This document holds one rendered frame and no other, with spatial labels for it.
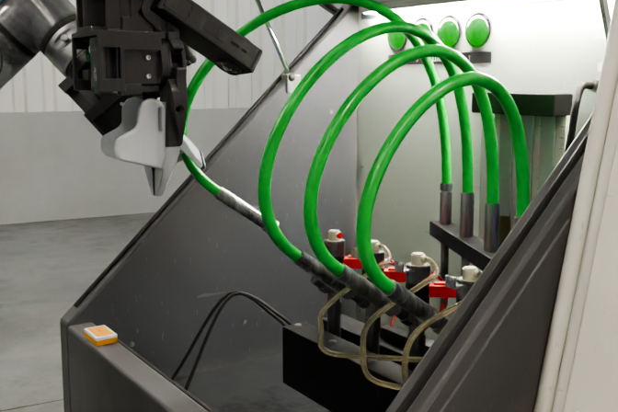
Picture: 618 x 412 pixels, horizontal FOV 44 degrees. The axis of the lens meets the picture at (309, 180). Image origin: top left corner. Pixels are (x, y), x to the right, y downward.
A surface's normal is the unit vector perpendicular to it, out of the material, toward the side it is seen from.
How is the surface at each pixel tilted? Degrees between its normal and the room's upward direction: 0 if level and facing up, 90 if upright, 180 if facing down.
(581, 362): 76
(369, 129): 90
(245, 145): 90
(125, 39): 90
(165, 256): 90
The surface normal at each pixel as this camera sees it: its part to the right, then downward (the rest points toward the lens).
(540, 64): -0.83, 0.07
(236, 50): 0.55, 0.04
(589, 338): -0.80, -0.16
